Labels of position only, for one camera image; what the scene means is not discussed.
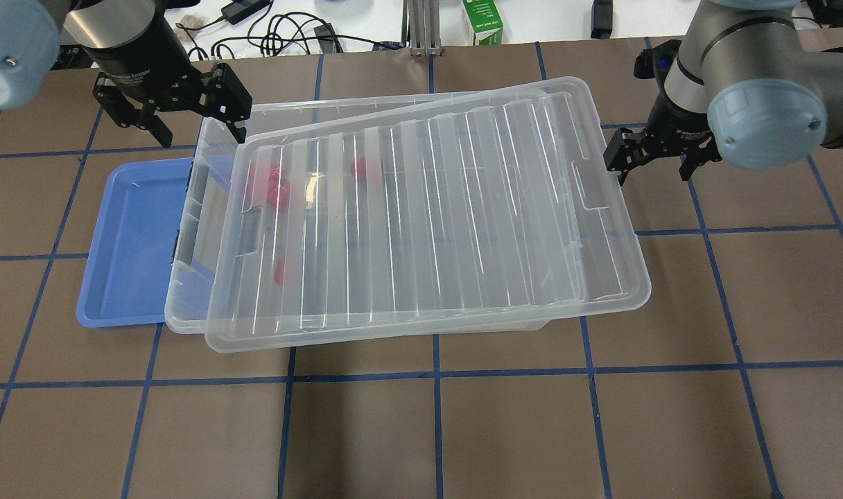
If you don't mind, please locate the clear plastic box lid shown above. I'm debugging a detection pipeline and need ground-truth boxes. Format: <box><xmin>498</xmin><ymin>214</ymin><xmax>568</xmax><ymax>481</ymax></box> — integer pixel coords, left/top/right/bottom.
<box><xmin>205</xmin><ymin>76</ymin><xmax>652</xmax><ymax>354</ymax></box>

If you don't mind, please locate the aluminium frame post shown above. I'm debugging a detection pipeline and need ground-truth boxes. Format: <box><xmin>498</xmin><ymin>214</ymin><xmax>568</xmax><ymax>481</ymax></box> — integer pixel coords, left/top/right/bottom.
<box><xmin>401</xmin><ymin>0</ymin><xmax>443</xmax><ymax>57</ymax></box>

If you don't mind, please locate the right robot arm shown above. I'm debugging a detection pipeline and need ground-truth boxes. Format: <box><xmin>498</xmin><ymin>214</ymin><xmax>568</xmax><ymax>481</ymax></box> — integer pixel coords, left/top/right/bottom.
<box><xmin>603</xmin><ymin>1</ymin><xmax>843</xmax><ymax>182</ymax></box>

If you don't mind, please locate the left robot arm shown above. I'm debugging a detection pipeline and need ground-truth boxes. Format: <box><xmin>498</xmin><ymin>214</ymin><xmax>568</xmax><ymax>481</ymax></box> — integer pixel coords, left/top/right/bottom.
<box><xmin>0</xmin><ymin>1</ymin><xmax>252</xmax><ymax>148</ymax></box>

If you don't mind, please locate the blue plastic tray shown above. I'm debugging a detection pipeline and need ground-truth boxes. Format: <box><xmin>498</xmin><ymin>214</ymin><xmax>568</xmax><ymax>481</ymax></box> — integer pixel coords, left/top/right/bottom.
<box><xmin>76</xmin><ymin>158</ymin><xmax>191</xmax><ymax>328</ymax></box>

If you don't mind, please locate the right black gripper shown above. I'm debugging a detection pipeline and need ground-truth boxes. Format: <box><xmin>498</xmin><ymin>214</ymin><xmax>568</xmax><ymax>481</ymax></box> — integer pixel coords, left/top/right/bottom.
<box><xmin>603</xmin><ymin>39</ymin><xmax>722</xmax><ymax>186</ymax></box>

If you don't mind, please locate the clear plastic storage box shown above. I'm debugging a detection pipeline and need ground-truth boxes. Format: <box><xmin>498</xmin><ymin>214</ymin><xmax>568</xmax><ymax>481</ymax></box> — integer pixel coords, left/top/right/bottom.
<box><xmin>164</xmin><ymin>87</ymin><xmax>589</xmax><ymax>337</ymax></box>

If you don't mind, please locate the green white carton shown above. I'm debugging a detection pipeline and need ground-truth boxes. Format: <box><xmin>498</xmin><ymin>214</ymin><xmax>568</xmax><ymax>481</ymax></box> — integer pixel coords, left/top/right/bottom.
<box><xmin>460</xmin><ymin>0</ymin><xmax>505</xmax><ymax>46</ymax></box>

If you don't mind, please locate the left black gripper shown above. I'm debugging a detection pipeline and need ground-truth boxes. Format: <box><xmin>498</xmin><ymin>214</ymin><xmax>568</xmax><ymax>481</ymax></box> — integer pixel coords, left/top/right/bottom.
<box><xmin>92</xmin><ymin>18</ymin><xmax>252</xmax><ymax>148</ymax></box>

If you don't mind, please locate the black power adapter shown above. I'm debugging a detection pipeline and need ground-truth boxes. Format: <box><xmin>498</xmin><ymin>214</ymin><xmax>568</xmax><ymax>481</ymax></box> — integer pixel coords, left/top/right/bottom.
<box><xmin>220</xmin><ymin>0</ymin><xmax>272</xmax><ymax>25</ymax></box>

